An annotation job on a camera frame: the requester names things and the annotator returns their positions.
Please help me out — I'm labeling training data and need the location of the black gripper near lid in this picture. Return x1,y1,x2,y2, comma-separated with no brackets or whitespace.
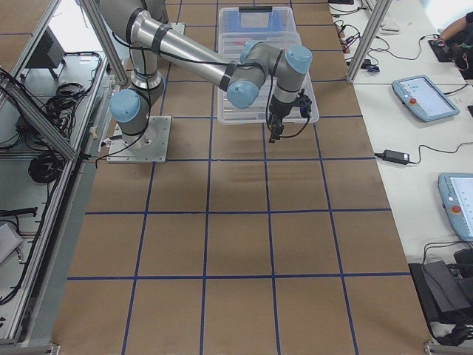
266,93,296,143

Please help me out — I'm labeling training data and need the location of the clear plastic box lid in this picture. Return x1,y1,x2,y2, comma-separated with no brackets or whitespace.
217,31,319,124

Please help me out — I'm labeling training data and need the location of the silver robot arm near lid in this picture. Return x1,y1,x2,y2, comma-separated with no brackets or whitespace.
100,1,313,143

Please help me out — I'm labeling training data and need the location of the clear plastic storage box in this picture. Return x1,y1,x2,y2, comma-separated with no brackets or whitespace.
218,5,297,50

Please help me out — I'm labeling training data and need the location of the black power adapter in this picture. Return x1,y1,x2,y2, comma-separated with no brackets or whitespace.
382,149,410,165

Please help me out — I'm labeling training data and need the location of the blue teach pendant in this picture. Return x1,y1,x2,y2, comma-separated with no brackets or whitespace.
392,75,460,122
438,173,472,242

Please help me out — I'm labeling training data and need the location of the aluminium frame post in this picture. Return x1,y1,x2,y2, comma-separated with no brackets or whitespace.
346,0,392,84

